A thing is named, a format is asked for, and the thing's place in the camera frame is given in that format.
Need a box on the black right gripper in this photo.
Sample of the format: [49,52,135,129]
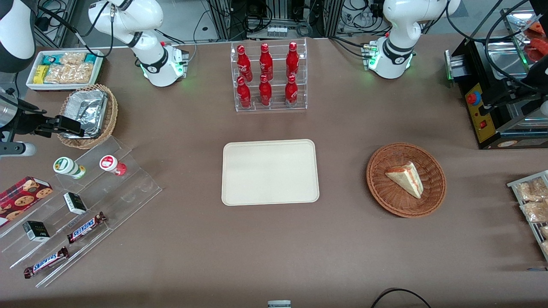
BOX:
[16,110,85,138]

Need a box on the green yogurt drink bottle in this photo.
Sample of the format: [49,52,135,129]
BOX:
[53,157,86,179]

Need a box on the cream plastic tray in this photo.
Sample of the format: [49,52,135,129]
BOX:
[221,139,320,206]

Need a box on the tray of packaged snacks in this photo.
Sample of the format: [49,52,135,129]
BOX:
[507,170,548,261]

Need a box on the silver foil container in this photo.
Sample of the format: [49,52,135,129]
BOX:
[59,89,108,139]

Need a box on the light wicker basket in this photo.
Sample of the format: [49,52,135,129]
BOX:
[57,84,119,150]

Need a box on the large rice cracker bag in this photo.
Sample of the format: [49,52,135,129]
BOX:
[44,63,95,84]

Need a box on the red yogurt drink bottle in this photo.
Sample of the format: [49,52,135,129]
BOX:
[99,155,127,176]

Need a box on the white plastic snack bin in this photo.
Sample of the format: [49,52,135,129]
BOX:
[26,50,104,92]

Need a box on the small rice cracker bag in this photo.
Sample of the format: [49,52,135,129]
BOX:
[60,52,87,65]

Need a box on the small black box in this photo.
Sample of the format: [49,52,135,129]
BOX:
[22,220,51,243]
[63,192,88,215]

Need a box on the clear acrylic stepped display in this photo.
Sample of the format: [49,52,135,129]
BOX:
[0,136,162,288]

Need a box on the red plaid cookie box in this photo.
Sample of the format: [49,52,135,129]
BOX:
[0,176,54,227]

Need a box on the snickers chocolate bar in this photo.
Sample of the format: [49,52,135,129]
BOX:
[24,246,70,279]
[67,212,107,244]

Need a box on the red cola bottle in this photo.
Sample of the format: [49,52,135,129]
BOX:
[237,76,252,109]
[285,75,298,106]
[259,43,274,81]
[237,44,253,82]
[259,74,273,107]
[286,41,300,79]

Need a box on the clear acrylic bottle rack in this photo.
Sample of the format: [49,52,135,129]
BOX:
[230,38,308,113]

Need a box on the round brown wicker basket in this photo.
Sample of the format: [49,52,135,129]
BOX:
[366,142,447,218]

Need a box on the wrapped sandwich wedge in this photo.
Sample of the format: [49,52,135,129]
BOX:
[385,161,424,199]

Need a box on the black machine yellow panel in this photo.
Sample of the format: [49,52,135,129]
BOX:
[444,36,548,150]

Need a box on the clear bag of crackers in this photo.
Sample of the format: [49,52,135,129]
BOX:
[520,200,548,223]
[515,178,548,201]

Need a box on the red food packet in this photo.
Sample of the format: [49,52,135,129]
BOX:
[526,38,548,62]

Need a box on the black cable loop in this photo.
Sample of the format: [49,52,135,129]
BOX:
[370,288,432,308]

